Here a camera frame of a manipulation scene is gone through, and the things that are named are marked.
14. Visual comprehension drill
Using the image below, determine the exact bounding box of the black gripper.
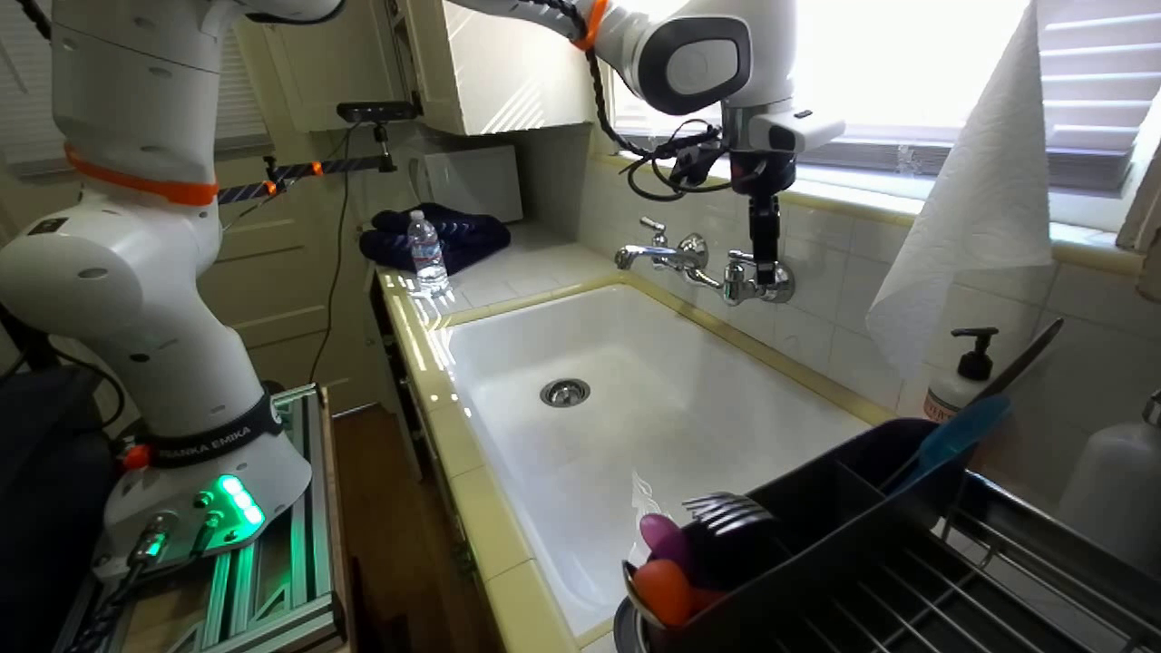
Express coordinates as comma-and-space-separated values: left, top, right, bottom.
730, 151, 794, 288

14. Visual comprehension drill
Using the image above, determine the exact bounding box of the chrome faucet spout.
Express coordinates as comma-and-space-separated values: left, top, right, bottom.
613, 245, 699, 275

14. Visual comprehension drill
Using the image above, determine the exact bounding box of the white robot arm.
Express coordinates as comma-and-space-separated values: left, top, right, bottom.
0, 0, 842, 579

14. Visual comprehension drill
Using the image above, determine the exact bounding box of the window with blinds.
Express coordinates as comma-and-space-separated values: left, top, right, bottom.
601, 0, 1161, 195

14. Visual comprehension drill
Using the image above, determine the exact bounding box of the white paper towel sheet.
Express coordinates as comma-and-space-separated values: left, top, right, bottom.
862, 0, 1052, 377

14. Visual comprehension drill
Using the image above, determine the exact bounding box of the white ceramic sink basin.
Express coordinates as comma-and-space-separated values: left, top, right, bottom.
445, 288, 862, 637

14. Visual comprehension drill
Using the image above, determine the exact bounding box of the soap pump bottle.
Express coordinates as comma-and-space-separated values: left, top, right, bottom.
924, 327, 993, 421

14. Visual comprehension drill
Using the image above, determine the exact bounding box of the metal sink drain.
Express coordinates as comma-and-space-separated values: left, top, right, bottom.
542, 377, 590, 406

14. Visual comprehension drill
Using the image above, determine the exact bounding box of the dark blue cloth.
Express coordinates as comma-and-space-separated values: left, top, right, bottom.
359, 205, 511, 275

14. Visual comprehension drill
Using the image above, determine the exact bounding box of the black utensil caddy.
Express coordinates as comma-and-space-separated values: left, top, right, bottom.
618, 421, 966, 653

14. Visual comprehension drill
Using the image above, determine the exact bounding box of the clear plastic water bottle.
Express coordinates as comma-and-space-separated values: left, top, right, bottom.
405, 211, 453, 304

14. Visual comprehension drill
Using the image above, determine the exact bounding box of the purple utensil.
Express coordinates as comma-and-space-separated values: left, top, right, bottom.
638, 512, 689, 568

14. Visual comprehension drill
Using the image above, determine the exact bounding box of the black dish drying rack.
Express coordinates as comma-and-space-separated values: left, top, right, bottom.
608, 414, 1161, 653

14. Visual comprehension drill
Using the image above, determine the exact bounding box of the orange round utensil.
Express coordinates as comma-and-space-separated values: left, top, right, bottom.
636, 558, 692, 628

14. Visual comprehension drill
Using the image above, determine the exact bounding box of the white plastic jug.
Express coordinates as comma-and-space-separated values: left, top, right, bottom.
1055, 394, 1161, 579

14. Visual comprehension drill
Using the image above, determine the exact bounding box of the blue handled brush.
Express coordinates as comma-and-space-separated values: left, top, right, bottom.
885, 322, 1062, 490

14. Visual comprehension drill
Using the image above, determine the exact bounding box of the white wall cabinet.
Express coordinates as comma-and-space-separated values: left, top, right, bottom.
394, 0, 590, 137

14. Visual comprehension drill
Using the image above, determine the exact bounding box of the black camera on stand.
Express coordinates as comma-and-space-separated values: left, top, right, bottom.
337, 103, 422, 128

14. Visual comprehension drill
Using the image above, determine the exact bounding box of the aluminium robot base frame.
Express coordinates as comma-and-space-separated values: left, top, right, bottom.
51, 385, 347, 653

